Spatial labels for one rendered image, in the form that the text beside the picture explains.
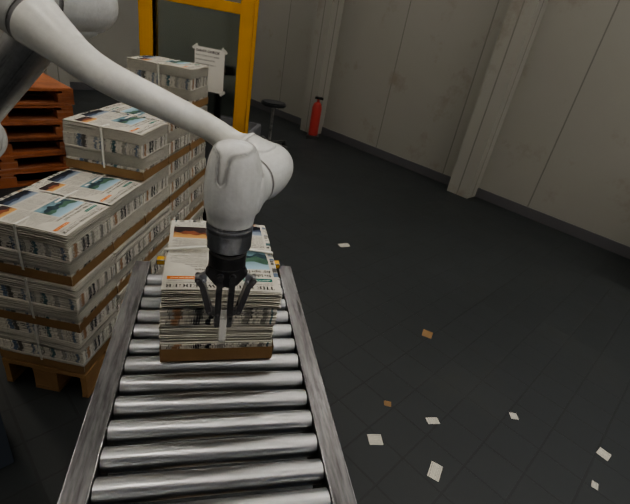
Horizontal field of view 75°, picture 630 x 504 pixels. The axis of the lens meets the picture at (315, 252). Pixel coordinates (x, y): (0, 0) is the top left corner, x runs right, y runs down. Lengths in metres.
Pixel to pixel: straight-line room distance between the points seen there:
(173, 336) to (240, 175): 0.51
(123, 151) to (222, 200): 1.42
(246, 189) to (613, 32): 5.00
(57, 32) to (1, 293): 1.32
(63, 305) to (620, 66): 5.16
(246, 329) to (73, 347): 1.06
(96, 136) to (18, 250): 0.65
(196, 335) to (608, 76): 4.97
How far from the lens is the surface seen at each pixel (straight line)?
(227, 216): 0.76
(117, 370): 1.16
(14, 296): 2.01
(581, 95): 5.49
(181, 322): 1.08
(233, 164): 0.74
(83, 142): 2.24
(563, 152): 5.53
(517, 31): 5.52
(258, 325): 1.09
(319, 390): 1.12
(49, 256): 1.80
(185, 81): 2.59
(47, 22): 0.94
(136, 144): 2.10
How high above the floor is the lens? 1.61
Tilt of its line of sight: 28 degrees down
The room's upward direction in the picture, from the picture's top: 11 degrees clockwise
